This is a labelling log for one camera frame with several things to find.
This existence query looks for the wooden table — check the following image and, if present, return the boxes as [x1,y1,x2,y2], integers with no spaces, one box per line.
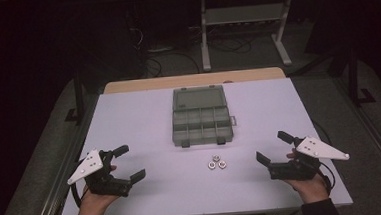
[102,66,286,95]

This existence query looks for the grey plastic compartment box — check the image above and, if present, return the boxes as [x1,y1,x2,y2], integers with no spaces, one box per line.
[169,84,239,149]

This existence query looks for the white foam board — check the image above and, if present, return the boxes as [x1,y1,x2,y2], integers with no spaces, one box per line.
[50,74,354,215]

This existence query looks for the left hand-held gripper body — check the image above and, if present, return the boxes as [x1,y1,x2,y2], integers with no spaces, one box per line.
[65,146,133,200]

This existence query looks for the tangle of black cables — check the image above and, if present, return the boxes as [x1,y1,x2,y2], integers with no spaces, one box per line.
[207,33,253,56]

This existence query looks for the black metal stand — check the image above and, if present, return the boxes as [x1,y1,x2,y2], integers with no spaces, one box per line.
[345,44,377,107]
[61,68,87,126]

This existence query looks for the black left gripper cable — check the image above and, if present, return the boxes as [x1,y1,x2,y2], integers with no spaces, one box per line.
[70,183,87,210]

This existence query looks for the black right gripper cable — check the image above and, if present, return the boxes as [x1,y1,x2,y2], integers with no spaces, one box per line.
[316,161,337,196]

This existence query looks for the grey metal desk frame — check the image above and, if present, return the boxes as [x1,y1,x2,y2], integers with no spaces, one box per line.
[197,0,299,73]

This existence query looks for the black floor cable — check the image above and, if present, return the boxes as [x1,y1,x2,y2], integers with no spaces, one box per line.
[144,48,201,78]

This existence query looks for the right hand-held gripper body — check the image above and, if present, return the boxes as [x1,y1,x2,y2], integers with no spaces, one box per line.
[266,133,352,183]

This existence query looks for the person's left hand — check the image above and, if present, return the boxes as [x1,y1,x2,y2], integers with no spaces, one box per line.
[77,183,121,215]

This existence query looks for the person's right hand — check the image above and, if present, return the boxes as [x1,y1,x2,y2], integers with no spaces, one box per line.
[284,172,331,206]

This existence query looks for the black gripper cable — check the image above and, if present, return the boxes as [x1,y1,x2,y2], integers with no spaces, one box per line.
[316,161,337,196]
[70,183,87,210]

